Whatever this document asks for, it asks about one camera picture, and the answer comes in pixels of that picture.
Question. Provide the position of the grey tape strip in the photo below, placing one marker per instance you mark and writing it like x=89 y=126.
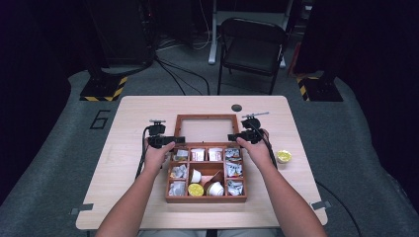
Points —
x=81 y=208
x=321 y=205

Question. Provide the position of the yellow-lidded small cup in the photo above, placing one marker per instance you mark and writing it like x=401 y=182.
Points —
x=195 y=190
x=284 y=156

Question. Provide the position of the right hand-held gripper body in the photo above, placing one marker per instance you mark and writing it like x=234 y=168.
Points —
x=252 y=130

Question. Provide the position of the dark equipment cabinet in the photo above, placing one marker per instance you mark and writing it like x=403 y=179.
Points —
x=128 y=33

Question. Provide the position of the white metal desk frame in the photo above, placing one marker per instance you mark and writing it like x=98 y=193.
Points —
x=213 y=39

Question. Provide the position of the grey floor mat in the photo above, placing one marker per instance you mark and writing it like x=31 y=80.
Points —
x=39 y=171

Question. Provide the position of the person's right hand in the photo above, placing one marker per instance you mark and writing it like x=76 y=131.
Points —
x=260 y=154

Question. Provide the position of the dark round table grommet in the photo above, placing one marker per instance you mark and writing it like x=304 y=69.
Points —
x=236 y=108

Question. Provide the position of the black folding chair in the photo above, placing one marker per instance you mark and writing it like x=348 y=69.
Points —
x=250 y=49

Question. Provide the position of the crumpled plain silver packet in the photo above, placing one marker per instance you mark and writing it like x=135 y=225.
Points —
x=179 y=172
x=182 y=155
x=177 y=189

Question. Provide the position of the silver packet with dark print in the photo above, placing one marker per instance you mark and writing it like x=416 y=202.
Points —
x=235 y=188
x=233 y=154
x=234 y=170

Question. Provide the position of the brown wooden compartment box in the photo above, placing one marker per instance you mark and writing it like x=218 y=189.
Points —
x=207 y=197

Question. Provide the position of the person's left hand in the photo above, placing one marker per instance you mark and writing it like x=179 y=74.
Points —
x=155 y=159

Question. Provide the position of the white packet with red print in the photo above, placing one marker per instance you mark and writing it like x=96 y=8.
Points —
x=215 y=154
x=198 y=154

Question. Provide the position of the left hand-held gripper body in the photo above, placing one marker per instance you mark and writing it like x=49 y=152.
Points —
x=158 y=136

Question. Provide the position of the white small cup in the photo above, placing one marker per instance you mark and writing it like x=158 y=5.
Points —
x=195 y=176
x=216 y=189

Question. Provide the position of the striped black stand base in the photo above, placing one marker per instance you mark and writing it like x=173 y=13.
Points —
x=103 y=89
x=321 y=90

